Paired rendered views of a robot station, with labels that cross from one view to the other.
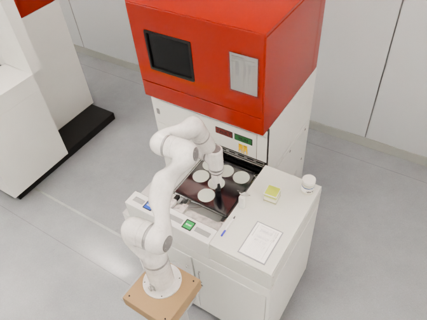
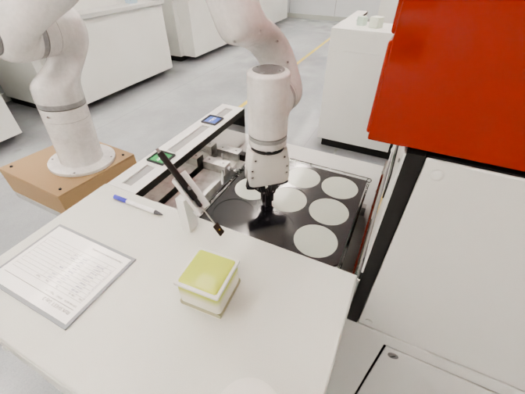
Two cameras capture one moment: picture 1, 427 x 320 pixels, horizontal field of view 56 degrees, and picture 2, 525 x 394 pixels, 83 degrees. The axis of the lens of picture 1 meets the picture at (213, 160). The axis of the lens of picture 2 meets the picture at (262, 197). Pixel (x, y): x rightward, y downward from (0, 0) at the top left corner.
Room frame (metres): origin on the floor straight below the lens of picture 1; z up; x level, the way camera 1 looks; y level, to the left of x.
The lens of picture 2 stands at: (1.40, -0.58, 1.41)
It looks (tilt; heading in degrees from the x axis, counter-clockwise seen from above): 40 degrees down; 80
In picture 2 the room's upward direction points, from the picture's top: straight up
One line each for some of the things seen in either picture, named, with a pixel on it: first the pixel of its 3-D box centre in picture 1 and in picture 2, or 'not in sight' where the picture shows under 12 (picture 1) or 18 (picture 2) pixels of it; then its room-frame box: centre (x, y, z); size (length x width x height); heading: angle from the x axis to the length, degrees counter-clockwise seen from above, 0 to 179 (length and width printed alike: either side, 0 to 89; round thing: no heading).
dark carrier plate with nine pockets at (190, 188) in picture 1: (216, 183); (288, 199); (1.57, 0.00, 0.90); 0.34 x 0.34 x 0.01; 54
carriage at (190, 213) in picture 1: (194, 219); (203, 186); (1.34, 0.14, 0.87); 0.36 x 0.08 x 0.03; 54
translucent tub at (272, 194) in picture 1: (272, 194); (209, 283); (1.36, -0.30, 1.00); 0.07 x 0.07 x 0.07; 58
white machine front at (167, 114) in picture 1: (207, 134); (400, 144); (1.86, 0.02, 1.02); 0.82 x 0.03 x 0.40; 54
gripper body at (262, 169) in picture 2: (216, 175); (267, 162); (1.51, -0.01, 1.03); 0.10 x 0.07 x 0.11; 6
